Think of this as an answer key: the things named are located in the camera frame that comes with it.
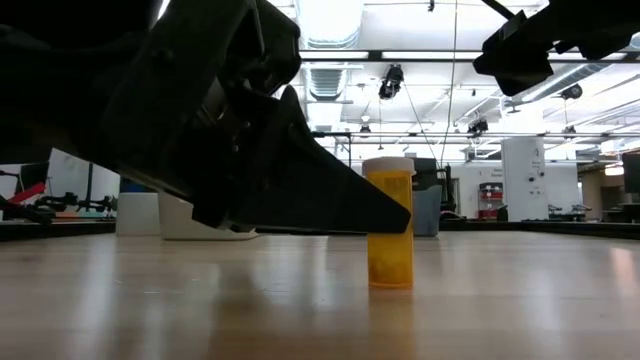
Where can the red storage rack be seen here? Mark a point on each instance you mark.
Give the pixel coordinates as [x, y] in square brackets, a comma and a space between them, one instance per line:
[490, 200]

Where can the grey plastic bin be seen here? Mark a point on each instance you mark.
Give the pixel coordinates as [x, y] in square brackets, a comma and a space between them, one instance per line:
[427, 210]

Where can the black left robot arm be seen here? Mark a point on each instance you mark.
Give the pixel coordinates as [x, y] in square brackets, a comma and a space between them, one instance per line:
[50, 75]

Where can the black overhead frame beam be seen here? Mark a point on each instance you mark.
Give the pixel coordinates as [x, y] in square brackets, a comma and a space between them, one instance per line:
[425, 55]

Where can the red bar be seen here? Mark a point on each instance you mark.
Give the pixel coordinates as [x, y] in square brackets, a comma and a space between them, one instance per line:
[27, 194]

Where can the white column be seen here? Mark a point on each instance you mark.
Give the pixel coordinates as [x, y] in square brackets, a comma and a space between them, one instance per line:
[524, 180]

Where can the black background robot arm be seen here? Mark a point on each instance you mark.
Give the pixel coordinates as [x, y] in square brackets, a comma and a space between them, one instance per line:
[75, 204]

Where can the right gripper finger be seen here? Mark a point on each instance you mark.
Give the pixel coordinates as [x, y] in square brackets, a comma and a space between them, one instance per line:
[520, 55]

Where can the orange pill bottle white cap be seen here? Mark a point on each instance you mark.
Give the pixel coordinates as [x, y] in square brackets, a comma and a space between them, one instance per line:
[390, 260]

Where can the white plastic bin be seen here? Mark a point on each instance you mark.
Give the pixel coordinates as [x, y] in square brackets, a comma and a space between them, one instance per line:
[175, 220]

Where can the black monitor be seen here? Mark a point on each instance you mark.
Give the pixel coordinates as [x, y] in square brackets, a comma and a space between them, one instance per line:
[631, 172]
[35, 172]

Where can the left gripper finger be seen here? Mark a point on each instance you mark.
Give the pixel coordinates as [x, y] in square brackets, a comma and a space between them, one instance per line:
[310, 190]

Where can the black hanging camera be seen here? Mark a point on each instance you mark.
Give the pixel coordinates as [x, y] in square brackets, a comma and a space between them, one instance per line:
[478, 126]
[391, 82]
[572, 91]

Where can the black table edge rail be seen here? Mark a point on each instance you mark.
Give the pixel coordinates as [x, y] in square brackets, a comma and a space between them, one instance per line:
[500, 227]

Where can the white plant pot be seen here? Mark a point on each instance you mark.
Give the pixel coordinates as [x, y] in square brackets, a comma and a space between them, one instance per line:
[137, 215]

